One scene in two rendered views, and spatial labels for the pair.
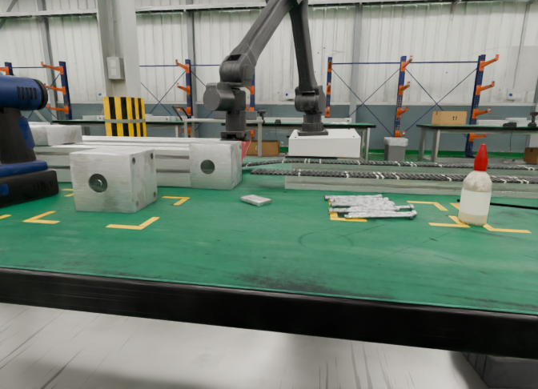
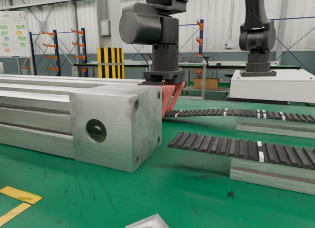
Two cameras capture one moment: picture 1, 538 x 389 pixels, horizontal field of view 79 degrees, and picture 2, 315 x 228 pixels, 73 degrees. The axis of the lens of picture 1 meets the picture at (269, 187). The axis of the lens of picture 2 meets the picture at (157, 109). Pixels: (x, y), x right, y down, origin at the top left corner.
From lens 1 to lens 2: 45 cm
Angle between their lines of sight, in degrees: 14
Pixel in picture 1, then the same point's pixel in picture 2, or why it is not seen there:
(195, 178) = (80, 147)
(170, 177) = (48, 140)
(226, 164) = (124, 130)
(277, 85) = (219, 38)
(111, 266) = not seen: outside the picture
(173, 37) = not seen: hidden behind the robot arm
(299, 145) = (242, 87)
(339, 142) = (291, 85)
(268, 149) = (210, 84)
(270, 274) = not seen: outside the picture
